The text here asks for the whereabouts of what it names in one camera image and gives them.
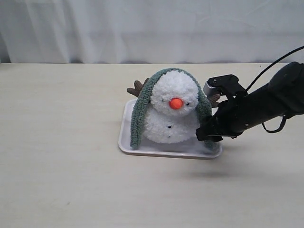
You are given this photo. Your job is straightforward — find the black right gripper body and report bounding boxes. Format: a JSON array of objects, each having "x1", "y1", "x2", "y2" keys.
[{"x1": 196, "y1": 96, "x2": 252, "y2": 142}]

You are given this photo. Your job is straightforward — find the green fuzzy scarf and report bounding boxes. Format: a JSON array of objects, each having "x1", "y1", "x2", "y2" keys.
[{"x1": 129, "y1": 68, "x2": 223, "y2": 151}]

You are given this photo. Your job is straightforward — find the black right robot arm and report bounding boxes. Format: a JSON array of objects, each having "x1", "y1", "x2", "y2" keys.
[{"x1": 196, "y1": 62, "x2": 304, "y2": 142}]

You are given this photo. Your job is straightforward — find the white plastic tray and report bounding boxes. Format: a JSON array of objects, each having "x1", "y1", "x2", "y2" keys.
[{"x1": 118, "y1": 99, "x2": 223, "y2": 160}]

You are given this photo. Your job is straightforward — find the white curtain backdrop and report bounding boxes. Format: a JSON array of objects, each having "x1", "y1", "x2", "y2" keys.
[{"x1": 0, "y1": 0, "x2": 304, "y2": 64}]

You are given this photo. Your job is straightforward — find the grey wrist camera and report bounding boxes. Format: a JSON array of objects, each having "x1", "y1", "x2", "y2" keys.
[{"x1": 203, "y1": 81, "x2": 219, "y2": 98}]

